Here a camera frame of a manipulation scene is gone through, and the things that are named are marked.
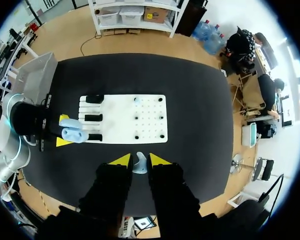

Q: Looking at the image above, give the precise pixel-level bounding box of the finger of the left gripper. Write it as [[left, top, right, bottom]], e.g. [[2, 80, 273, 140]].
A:
[[45, 133, 74, 148], [49, 114, 71, 125]]

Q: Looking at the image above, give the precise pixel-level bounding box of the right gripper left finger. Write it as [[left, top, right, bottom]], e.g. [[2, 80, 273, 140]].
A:
[[77, 152, 135, 221]]

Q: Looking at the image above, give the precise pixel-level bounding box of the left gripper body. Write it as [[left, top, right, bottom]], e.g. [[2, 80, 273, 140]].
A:
[[9, 93, 54, 153]]

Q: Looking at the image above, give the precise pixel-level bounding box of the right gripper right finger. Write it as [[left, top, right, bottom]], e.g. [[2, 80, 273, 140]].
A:
[[146, 152, 201, 222]]

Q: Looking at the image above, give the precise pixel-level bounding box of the light blue earbud case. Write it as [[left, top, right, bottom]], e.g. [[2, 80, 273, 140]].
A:
[[58, 118, 89, 144]]

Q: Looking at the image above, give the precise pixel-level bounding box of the white plate with black stands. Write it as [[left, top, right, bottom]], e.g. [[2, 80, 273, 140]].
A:
[[78, 93, 169, 145]]

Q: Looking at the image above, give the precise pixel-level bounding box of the grey slotted basket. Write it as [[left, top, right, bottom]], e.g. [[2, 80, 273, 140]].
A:
[[15, 51, 59, 108]]

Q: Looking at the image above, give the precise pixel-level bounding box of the person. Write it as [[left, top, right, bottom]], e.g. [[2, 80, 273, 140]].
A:
[[256, 73, 286, 119], [225, 25, 270, 74]]

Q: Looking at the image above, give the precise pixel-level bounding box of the white cable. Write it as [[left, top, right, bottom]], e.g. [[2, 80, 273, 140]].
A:
[[0, 171, 25, 202]]

